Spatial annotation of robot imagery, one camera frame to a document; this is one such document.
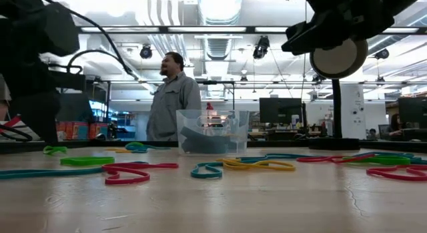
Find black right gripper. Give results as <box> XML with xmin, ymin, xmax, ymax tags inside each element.
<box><xmin>282</xmin><ymin>0</ymin><xmax>394</xmax><ymax>56</ymax></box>

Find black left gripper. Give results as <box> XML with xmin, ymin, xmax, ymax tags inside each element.
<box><xmin>0</xmin><ymin>22</ymin><xmax>87</xmax><ymax>144</ymax></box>

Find red rubber band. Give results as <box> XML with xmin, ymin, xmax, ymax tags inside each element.
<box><xmin>366</xmin><ymin>164</ymin><xmax>427</xmax><ymax>182</ymax></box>
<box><xmin>296</xmin><ymin>154</ymin><xmax>376</xmax><ymax>165</ymax></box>
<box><xmin>101</xmin><ymin>162</ymin><xmax>179</xmax><ymax>186</ymax></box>

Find clear plastic bin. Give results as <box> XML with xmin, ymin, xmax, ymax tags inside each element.
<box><xmin>175</xmin><ymin>109</ymin><xmax>250</xmax><ymax>156</ymax></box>

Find white bowl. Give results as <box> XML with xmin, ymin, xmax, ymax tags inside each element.
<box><xmin>0</xmin><ymin>121</ymin><xmax>41</xmax><ymax>142</ymax></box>

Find grey laptop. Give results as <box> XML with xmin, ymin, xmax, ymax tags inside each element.
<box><xmin>55</xmin><ymin>92</ymin><xmax>91</xmax><ymax>123</ymax></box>

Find orange cardboard box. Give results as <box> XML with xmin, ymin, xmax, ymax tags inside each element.
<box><xmin>56</xmin><ymin>121</ymin><xmax>109</xmax><ymax>141</ymax></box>

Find black desk lamp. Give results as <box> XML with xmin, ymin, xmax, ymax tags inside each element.
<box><xmin>308</xmin><ymin>37</ymin><xmax>369</xmax><ymax>151</ymax></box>

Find black computer monitor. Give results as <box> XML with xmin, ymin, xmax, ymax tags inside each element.
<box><xmin>259</xmin><ymin>97</ymin><xmax>303</xmax><ymax>124</ymax></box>
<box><xmin>397</xmin><ymin>97</ymin><xmax>427</xmax><ymax>129</ymax></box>

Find background office desk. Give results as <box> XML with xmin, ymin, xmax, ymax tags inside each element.
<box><xmin>248</xmin><ymin>123</ymin><xmax>334</xmax><ymax>142</ymax></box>

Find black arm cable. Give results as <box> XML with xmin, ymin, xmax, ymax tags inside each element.
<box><xmin>0</xmin><ymin>124</ymin><xmax>33</xmax><ymax>143</ymax></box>

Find black overhead camera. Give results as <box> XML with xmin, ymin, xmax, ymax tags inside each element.
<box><xmin>252</xmin><ymin>35</ymin><xmax>271</xmax><ymax>60</ymax></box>

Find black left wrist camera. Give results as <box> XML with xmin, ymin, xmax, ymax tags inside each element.
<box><xmin>33</xmin><ymin>2</ymin><xmax>81</xmax><ymax>57</ymax></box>

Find silver ventilation duct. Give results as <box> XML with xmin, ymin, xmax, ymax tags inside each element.
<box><xmin>196</xmin><ymin>0</ymin><xmax>244</xmax><ymax>26</ymax></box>

